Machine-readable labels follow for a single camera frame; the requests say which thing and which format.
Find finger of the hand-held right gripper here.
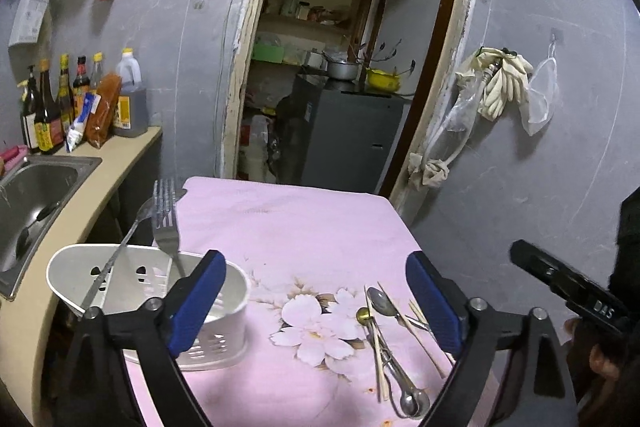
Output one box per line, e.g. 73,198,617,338
510,239,568,295

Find dark sauce bottle red label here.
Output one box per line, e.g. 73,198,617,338
72,55,92,118

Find thin grey cable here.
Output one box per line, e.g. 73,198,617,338
212,0,239,178

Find long-handled silver spoon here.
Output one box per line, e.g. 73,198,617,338
80,188,188,315

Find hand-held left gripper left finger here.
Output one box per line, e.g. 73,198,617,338
60,249,228,427

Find silver knife handle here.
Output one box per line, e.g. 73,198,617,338
370,332,431,419

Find beige kitchen counter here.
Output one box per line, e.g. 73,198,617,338
0,126,163,427

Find steel sink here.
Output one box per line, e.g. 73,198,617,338
0,154,103,300

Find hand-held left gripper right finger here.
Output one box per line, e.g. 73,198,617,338
405,251,581,427

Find white utensil holder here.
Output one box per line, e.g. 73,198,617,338
46,243,250,373

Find yellow bowl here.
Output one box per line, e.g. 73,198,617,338
366,67,402,92

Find clear bottle yellow cap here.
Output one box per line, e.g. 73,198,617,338
90,52,106,98

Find pink floral tablecloth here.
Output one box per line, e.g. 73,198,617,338
122,177,501,427

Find silver fork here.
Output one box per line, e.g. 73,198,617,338
151,178,187,282

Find metal pot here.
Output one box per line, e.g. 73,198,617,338
322,52,362,82

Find white rubber gloves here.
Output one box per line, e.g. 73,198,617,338
457,48,535,122

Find pink brush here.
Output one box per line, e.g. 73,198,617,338
0,144,28,168

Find dark sauce bottle yellow label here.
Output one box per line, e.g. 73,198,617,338
56,53,75,142

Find dark soy sauce bottle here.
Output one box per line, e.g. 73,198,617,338
35,59,65,155

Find crumpled clear plastic wrap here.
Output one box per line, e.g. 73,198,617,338
440,77,483,142

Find white and blue packet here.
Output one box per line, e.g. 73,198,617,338
65,93,98,154

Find wooden chopstick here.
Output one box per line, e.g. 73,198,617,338
377,282,447,379
407,299,432,330
364,292,388,403

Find green plastic box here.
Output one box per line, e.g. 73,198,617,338
251,43,286,62

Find beige cloth rag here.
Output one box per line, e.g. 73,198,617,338
407,151,451,190

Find person's right hand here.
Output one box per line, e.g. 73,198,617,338
564,314,623,383

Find grey cabinet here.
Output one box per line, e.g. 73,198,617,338
277,74,413,198

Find worn door frame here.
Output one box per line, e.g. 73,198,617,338
220,0,483,228

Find clear hanging plastic bag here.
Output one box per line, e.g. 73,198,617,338
520,57,560,136

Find white paper notice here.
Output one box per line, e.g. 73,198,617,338
7,0,51,48

